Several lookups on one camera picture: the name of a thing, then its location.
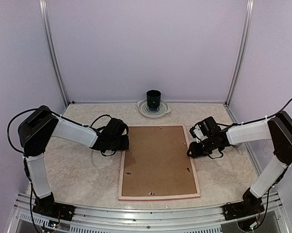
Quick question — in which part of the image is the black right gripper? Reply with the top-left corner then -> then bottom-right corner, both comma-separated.
187,136 -> 216,158

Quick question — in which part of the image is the brown backing board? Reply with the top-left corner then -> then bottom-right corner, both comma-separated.
121,126 -> 197,197

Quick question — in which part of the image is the pink wooden picture frame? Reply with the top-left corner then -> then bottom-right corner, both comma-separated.
118,124 -> 201,201

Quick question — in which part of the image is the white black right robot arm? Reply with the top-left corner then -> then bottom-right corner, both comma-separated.
187,111 -> 292,216

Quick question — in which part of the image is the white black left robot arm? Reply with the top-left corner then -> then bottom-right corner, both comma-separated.
17,105 -> 129,216

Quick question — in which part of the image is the striped ceramic plate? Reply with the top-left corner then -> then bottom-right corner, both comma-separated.
137,100 -> 171,118

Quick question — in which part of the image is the dark green cup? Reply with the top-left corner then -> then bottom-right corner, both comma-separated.
146,90 -> 161,110

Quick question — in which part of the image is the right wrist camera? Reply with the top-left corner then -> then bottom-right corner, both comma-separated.
189,126 -> 206,143

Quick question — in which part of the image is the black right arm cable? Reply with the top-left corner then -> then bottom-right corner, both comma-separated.
218,94 -> 292,163

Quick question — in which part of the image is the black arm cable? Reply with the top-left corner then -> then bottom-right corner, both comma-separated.
6,108 -> 49,155
218,94 -> 292,163

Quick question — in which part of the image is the aluminium front rail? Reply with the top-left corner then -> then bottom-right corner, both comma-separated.
6,192 -> 292,233

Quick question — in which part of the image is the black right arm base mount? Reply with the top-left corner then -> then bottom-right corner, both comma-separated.
223,201 -> 265,221

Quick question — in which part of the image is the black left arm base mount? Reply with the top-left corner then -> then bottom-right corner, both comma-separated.
33,202 -> 75,221

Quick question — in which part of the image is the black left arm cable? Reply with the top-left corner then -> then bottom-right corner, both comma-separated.
6,108 -> 49,155

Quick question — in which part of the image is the right aluminium corner post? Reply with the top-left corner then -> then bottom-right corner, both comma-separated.
225,0 -> 254,108

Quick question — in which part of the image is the aluminium corner post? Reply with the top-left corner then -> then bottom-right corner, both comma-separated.
225,0 -> 254,108
39,0 -> 70,107

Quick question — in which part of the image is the left aluminium corner post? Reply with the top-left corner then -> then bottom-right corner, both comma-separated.
39,0 -> 70,107

